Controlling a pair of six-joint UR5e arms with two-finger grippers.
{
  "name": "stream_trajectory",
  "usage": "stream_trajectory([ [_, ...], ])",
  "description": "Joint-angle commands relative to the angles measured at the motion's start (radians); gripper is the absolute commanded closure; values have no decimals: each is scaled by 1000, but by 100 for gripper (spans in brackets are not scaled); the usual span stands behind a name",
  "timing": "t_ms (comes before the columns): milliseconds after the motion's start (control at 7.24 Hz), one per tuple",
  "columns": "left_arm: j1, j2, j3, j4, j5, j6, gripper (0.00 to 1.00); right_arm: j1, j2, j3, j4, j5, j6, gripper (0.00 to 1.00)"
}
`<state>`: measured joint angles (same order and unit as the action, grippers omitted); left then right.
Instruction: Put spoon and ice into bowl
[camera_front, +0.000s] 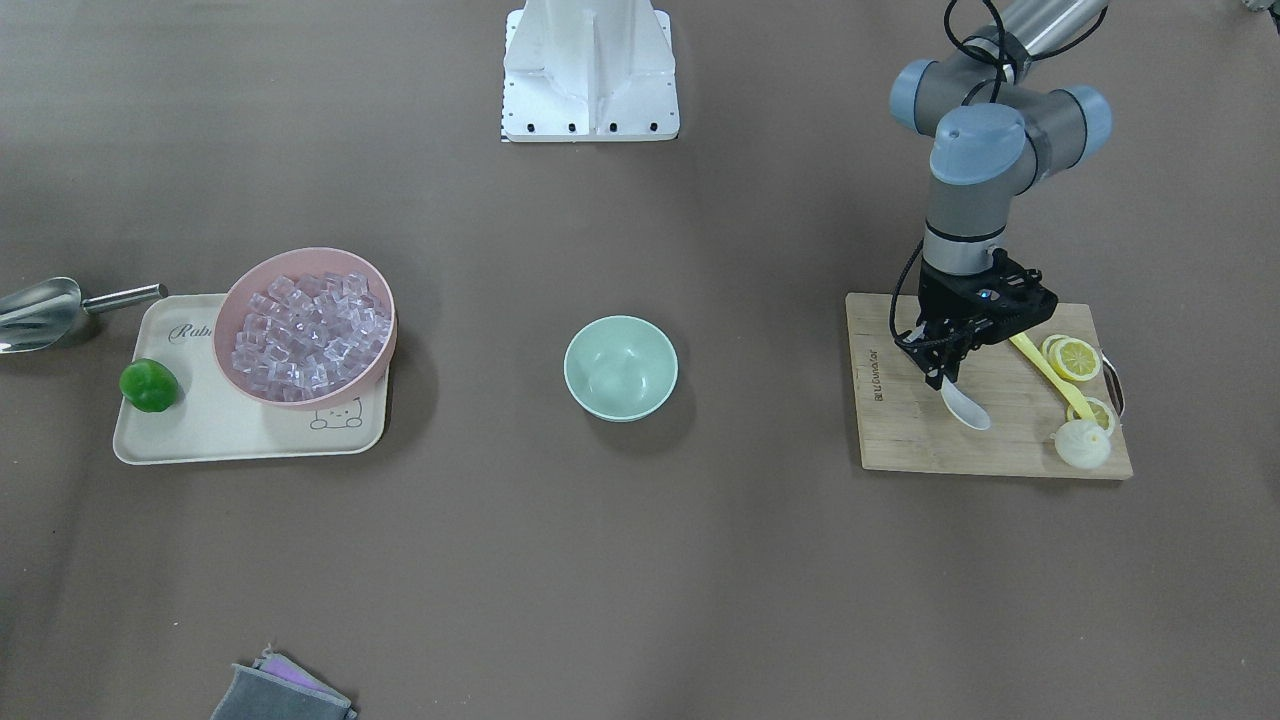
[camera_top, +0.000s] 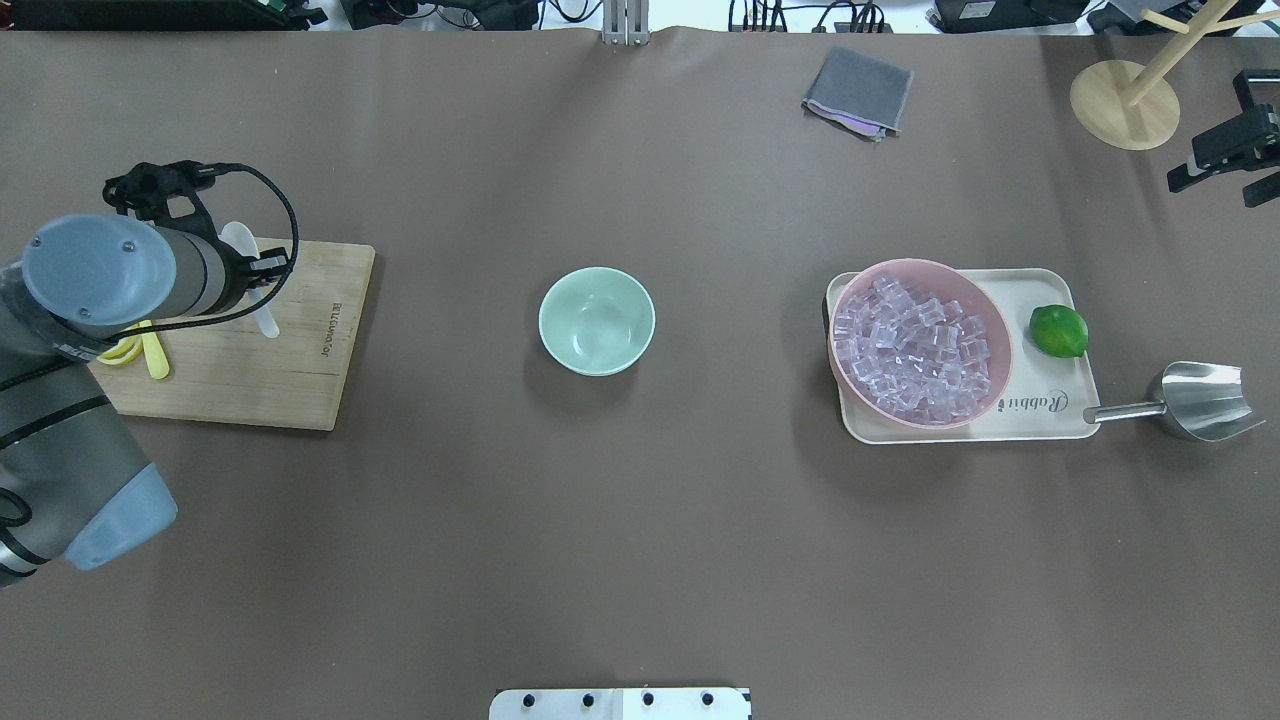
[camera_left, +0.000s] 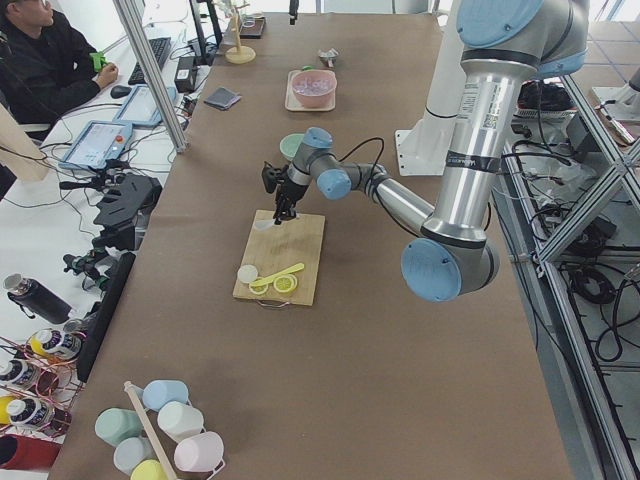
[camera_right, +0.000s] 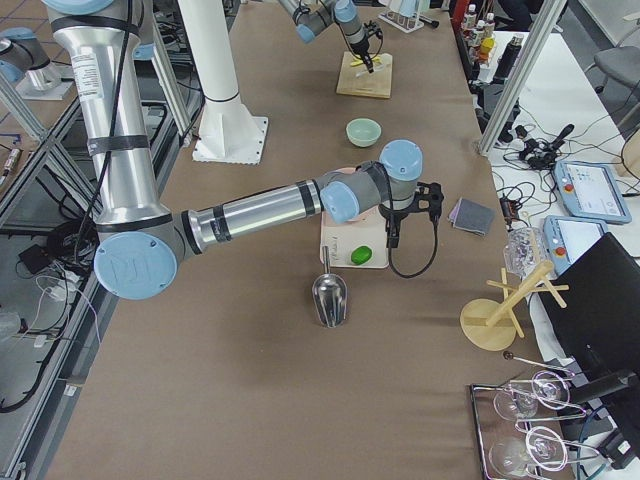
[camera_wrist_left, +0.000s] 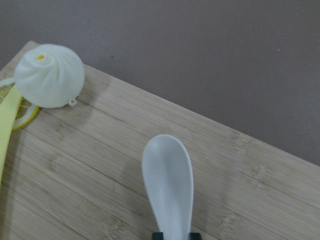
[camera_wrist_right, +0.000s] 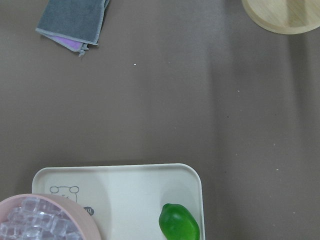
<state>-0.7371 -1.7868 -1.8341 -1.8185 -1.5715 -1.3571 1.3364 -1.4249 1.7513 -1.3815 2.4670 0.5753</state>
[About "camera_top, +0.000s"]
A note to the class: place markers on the green lime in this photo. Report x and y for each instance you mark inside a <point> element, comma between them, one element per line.
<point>1059,331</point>

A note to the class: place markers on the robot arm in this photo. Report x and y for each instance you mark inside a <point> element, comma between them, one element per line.
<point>76,485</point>

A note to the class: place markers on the grey folded cloth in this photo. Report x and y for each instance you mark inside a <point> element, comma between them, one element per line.
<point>865,95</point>

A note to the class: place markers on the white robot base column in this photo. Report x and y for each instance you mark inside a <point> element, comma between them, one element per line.
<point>680,702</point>

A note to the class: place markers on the pink bowl of ice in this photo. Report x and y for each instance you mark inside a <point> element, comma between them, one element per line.
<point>919,344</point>

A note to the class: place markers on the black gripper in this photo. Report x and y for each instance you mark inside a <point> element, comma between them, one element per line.
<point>237,283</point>

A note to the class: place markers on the metal ice scoop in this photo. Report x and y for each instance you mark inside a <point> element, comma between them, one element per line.
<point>1199,401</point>

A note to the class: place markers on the bamboo cutting board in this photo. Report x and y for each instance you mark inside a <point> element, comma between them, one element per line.
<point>232,373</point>

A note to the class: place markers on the lemon slice upper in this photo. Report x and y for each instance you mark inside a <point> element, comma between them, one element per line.
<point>123,352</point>

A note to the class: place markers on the cream serving tray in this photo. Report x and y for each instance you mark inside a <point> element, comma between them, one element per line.
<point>1045,397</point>

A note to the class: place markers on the wooden mug tree stand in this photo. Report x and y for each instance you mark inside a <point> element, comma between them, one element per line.
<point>1131,106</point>

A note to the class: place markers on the green bowl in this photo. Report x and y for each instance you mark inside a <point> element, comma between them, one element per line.
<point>597,321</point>

